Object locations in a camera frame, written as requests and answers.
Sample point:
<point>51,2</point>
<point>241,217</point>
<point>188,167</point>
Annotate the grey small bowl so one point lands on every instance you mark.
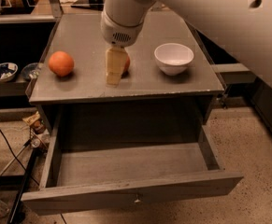
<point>31,71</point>

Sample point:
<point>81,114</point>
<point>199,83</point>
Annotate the orange fruit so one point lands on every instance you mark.
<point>61,63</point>

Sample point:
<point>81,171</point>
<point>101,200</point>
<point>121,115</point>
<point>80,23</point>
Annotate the open grey top drawer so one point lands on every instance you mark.
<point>108,157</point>

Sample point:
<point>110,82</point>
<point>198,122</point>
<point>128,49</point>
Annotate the black monitor stand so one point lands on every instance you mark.
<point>89,4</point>

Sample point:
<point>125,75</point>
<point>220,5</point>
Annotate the grey cabinet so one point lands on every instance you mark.
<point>79,35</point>

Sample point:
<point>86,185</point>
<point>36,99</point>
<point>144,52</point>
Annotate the black tripod leg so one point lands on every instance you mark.
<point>15,210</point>

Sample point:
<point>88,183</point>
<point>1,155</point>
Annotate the red apple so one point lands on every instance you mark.
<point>127,65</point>

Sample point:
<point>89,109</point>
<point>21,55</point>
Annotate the snack bag on floor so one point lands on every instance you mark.
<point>35,123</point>

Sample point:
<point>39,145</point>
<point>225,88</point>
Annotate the blue white bowl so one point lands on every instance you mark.
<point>8,71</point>

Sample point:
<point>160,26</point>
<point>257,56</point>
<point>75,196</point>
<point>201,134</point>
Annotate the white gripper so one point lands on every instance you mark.
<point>119,32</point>

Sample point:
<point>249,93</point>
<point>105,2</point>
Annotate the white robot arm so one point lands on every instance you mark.
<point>243,28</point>

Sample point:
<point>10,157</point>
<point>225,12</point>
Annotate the grey side shelf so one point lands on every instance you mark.
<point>233,73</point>

